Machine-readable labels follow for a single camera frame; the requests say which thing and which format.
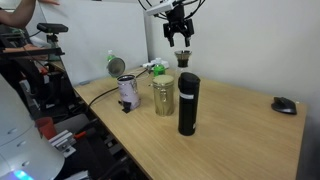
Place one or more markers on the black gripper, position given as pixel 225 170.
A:
pixel 177 16

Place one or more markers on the metal funnel bottle lid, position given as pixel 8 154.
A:
pixel 183 56

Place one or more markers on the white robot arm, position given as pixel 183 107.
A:
pixel 20 150

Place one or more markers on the person's forearm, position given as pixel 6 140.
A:
pixel 16 15

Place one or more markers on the clear glass bottle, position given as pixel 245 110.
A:
pixel 181 71

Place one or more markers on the green tea bottle white cap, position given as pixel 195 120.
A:
pixel 110 57
pixel 159 70

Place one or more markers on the person's hand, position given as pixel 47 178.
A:
pixel 48 1

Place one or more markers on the white power strip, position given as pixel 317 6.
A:
pixel 148 64

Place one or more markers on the golden clamp jar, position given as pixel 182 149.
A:
pixel 163 96

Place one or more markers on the black thermos flask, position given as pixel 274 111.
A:
pixel 188 106

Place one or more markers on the white partition panel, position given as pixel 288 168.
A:
pixel 96 40

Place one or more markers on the black computer mouse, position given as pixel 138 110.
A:
pixel 284 105

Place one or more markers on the black equipment rack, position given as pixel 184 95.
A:
pixel 30 80

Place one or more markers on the red plastic cup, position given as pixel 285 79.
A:
pixel 46 127

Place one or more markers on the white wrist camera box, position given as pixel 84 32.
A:
pixel 160 8

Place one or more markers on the black camera bar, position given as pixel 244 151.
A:
pixel 52 27

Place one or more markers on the black camera stand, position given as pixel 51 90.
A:
pixel 52 40

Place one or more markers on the aluminium extrusion bracket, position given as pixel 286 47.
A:
pixel 63 142

